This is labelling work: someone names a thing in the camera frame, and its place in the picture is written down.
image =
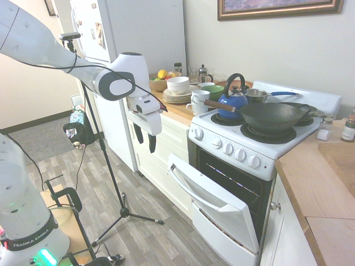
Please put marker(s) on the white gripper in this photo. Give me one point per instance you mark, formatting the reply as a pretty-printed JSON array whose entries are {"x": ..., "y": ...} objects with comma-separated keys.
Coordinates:
[{"x": 151, "y": 123}]

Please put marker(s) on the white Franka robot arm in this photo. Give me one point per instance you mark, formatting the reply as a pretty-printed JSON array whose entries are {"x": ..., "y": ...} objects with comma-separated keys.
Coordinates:
[{"x": 27, "y": 36}]

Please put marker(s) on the white oven door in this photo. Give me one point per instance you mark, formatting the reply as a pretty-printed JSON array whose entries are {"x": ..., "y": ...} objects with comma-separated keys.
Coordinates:
[{"x": 222, "y": 210}]

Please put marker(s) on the white drawer cabinet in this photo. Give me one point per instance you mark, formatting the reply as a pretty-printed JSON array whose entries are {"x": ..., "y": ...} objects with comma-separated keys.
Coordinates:
[{"x": 172, "y": 141}]

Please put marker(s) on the stack of cream plates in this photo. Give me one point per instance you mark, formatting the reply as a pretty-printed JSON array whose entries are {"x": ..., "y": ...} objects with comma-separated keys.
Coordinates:
[{"x": 174, "y": 97}]

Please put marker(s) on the white stove knob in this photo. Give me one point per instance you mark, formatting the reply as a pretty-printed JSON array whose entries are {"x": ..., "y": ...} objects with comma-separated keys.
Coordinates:
[
  {"x": 228, "y": 148},
  {"x": 240, "y": 155},
  {"x": 198, "y": 133},
  {"x": 254, "y": 161},
  {"x": 216, "y": 143}
]

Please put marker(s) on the wooden fruit bowl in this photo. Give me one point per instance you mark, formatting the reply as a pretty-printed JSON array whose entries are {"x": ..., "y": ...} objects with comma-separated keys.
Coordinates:
[{"x": 156, "y": 85}]

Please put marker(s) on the white ceramic mug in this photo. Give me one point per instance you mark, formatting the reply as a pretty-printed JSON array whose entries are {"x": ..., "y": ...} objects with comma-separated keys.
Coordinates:
[
  {"x": 197, "y": 108},
  {"x": 198, "y": 95}
]

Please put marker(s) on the stacked white bowls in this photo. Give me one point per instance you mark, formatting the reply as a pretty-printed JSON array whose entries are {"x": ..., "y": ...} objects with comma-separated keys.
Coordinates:
[{"x": 177, "y": 84}]

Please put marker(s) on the yellow lemon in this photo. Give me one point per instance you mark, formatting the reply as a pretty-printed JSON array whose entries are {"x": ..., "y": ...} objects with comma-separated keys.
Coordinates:
[{"x": 162, "y": 74}]

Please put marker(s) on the black patterned bag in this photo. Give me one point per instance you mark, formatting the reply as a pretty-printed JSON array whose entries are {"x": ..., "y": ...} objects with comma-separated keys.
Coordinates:
[{"x": 76, "y": 134}]

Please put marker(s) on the white bin with colourful bags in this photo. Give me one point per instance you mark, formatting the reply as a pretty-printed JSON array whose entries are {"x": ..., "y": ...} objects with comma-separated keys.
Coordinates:
[{"x": 76, "y": 104}]

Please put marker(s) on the glass jar black lid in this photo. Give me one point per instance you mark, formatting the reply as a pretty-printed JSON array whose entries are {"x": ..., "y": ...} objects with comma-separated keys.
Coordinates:
[{"x": 178, "y": 67}]

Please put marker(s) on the clear drinking glass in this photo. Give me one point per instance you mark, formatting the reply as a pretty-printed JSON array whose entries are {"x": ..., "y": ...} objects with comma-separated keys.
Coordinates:
[{"x": 193, "y": 74}]

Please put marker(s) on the white cup behind bowl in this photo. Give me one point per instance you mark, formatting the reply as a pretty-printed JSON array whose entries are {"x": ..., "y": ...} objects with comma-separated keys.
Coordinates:
[{"x": 206, "y": 84}]

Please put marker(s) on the green ceramic bowl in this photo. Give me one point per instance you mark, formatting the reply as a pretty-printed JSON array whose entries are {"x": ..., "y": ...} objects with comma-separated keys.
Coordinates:
[{"x": 213, "y": 92}]

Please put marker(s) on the glass french press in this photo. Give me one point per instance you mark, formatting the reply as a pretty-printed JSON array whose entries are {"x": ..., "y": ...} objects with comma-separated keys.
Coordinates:
[{"x": 204, "y": 74}]

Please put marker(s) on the black table clamp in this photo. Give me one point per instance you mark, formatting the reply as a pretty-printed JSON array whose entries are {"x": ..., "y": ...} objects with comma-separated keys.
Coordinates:
[{"x": 70, "y": 194}]

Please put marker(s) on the white refrigerator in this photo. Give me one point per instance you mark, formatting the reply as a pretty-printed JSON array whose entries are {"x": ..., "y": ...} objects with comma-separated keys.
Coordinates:
[{"x": 144, "y": 27}]

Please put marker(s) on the photo collage fridge magnet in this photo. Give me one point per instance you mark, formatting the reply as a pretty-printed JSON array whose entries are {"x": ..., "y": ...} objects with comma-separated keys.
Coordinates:
[{"x": 100, "y": 35}]

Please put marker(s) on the round brown wooden board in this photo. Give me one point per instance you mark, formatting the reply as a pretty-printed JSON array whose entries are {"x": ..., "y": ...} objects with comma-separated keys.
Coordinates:
[{"x": 248, "y": 84}]

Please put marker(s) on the small picture fridge magnet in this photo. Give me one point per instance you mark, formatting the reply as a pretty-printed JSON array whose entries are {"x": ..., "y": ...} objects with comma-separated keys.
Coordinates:
[{"x": 93, "y": 33}]

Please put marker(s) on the white stove bottom drawer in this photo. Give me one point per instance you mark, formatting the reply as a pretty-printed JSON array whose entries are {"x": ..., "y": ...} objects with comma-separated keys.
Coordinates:
[{"x": 222, "y": 238}]

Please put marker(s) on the white electric stove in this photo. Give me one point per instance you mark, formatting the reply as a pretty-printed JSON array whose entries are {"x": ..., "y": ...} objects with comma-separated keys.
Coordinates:
[{"x": 277, "y": 151}]

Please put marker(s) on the metal cabinet knob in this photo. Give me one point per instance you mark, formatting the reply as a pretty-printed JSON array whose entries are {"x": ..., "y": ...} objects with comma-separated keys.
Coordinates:
[{"x": 275, "y": 206}]

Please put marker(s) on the white cabinet under counter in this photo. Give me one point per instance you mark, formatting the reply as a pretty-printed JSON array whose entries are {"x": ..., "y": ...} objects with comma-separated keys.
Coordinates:
[{"x": 280, "y": 238}]

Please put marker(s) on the glass salt shaker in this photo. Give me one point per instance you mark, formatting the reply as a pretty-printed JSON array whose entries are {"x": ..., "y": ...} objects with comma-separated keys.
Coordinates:
[{"x": 324, "y": 133}]

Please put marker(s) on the gold framed painting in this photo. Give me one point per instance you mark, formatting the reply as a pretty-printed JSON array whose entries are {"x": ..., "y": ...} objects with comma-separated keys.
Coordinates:
[{"x": 277, "y": 7}]

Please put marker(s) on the wooden cutting board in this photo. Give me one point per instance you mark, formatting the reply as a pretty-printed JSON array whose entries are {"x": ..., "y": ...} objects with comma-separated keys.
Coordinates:
[{"x": 341, "y": 160}]

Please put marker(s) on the spice jar green label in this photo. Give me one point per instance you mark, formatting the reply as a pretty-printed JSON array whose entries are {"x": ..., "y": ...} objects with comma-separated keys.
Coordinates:
[{"x": 348, "y": 130}]

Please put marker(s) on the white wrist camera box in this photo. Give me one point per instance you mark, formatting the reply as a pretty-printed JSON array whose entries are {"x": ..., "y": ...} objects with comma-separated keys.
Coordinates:
[{"x": 147, "y": 106}]

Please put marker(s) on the black camera tripod stand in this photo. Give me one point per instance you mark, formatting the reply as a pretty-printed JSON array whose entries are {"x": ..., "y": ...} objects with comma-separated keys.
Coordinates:
[{"x": 111, "y": 169}]

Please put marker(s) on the black stereo camera bar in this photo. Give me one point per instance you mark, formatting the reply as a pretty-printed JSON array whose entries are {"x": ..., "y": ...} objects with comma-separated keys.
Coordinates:
[{"x": 69, "y": 36}]

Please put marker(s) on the dark framed wall picture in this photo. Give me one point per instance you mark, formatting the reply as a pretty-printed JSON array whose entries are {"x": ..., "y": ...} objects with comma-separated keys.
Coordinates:
[{"x": 50, "y": 7}]

